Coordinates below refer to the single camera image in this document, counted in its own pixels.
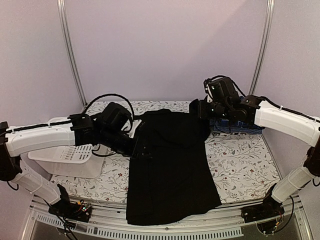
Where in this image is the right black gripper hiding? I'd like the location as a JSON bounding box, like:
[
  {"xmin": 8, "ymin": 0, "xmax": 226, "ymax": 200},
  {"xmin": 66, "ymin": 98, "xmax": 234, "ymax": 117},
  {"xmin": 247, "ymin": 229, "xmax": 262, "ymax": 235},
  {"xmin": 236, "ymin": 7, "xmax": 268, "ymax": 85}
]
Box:
[{"xmin": 197, "ymin": 99, "xmax": 231, "ymax": 121}]

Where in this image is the black long sleeve shirt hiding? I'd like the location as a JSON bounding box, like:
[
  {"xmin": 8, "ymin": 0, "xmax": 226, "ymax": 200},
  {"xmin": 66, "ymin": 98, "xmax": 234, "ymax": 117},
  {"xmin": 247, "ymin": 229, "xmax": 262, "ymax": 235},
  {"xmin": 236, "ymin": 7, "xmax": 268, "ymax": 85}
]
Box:
[{"xmin": 126, "ymin": 99, "xmax": 221, "ymax": 226}]

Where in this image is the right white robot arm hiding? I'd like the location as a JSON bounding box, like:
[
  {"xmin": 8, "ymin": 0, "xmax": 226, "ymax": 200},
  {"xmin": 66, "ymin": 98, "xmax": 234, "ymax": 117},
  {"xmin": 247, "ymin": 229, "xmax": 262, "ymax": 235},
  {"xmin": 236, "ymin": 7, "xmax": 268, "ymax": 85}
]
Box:
[{"xmin": 197, "ymin": 95, "xmax": 320, "ymax": 218}]

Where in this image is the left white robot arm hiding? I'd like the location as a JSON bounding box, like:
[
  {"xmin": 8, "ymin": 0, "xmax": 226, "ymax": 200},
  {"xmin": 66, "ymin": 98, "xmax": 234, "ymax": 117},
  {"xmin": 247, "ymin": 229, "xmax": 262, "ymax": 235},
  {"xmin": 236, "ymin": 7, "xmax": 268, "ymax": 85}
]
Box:
[{"xmin": 0, "ymin": 102, "xmax": 150, "ymax": 217}]

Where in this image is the blue checked folded shirt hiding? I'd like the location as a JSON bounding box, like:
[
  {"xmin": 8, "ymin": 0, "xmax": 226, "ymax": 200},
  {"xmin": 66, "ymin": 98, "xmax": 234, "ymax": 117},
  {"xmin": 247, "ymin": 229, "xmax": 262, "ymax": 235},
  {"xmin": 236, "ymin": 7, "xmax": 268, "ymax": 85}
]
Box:
[{"xmin": 209, "ymin": 118, "xmax": 265, "ymax": 135}]

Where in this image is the white plastic basket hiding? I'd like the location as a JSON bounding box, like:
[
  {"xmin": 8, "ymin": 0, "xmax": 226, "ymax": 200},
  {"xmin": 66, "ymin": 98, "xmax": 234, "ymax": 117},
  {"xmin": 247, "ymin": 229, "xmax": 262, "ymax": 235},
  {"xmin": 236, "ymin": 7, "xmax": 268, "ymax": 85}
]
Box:
[{"xmin": 27, "ymin": 116, "xmax": 106, "ymax": 179}]

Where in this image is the floral patterned table cloth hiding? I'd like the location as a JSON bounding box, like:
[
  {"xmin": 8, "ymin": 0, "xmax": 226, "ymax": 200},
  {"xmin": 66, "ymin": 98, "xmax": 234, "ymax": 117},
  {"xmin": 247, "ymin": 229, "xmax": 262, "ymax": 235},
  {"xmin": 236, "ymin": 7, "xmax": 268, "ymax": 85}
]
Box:
[{"xmin": 49, "ymin": 100, "xmax": 283, "ymax": 207}]

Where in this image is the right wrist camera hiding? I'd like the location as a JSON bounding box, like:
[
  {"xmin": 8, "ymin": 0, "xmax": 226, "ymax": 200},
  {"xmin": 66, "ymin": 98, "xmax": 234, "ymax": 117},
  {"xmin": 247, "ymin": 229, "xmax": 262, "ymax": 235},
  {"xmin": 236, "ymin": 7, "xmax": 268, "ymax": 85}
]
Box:
[{"xmin": 203, "ymin": 75, "xmax": 239, "ymax": 103}]

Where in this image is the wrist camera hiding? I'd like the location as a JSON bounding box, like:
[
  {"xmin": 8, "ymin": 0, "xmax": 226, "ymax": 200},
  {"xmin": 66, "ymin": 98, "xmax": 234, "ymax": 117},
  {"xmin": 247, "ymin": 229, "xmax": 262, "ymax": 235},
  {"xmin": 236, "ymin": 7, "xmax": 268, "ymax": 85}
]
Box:
[
  {"xmin": 96, "ymin": 102, "xmax": 132, "ymax": 132},
  {"xmin": 203, "ymin": 75, "xmax": 239, "ymax": 103}
]

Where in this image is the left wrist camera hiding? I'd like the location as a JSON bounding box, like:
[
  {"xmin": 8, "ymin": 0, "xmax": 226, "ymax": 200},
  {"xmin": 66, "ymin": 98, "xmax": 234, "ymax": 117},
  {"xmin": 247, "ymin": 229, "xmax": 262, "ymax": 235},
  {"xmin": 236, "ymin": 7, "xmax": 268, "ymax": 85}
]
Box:
[{"xmin": 96, "ymin": 102, "xmax": 132, "ymax": 132}]

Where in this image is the aluminium front rail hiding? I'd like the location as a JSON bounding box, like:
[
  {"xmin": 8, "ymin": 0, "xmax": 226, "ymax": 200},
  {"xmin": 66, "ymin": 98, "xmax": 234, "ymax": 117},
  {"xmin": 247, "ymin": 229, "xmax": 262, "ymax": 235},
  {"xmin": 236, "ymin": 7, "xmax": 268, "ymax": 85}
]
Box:
[{"xmin": 20, "ymin": 195, "xmax": 315, "ymax": 240}]

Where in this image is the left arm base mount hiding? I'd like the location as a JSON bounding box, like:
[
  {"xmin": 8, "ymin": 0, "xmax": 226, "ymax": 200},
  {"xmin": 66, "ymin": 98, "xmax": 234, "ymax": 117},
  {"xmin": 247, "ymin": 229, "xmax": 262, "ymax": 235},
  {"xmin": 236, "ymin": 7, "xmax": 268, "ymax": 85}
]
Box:
[{"xmin": 48, "ymin": 199, "xmax": 92, "ymax": 223}]

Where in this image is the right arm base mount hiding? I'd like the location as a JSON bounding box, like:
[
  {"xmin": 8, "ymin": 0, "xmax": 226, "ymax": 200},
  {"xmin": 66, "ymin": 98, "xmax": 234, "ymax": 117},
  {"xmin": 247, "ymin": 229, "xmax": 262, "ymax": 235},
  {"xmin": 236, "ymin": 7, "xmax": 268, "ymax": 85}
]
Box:
[{"xmin": 241, "ymin": 197, "xmax": 285, "ymax": 223}]

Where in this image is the right aluminium frame post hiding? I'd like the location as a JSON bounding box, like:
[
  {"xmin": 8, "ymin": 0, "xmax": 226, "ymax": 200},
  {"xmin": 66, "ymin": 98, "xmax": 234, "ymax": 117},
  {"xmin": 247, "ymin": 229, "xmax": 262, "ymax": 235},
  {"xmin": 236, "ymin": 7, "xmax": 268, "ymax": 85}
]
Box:
[{"xmin": 248, "ymin": 0, "xmax": 275, "ymax": 95}]

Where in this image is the aluminium frame post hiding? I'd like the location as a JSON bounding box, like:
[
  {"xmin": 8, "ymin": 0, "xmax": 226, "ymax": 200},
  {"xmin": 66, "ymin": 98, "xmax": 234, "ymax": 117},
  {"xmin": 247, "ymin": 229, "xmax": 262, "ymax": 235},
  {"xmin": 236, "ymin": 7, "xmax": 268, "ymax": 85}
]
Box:
[
  {"xmin": 248, "ymin": 0, "xmax": 275, "ymax": 95},
  {"xmin": 56, "ymin": 0, "xmax": 87, "ymax": 107}
]

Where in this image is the left aluminium frame post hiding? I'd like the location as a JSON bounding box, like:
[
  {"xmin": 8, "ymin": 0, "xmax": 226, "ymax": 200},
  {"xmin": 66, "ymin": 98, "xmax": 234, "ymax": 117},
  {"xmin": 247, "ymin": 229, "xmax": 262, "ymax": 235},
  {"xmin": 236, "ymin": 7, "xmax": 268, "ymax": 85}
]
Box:
[{"xmin": 56, "ymin": 0, "xmax": 87, "ymax": 107}]

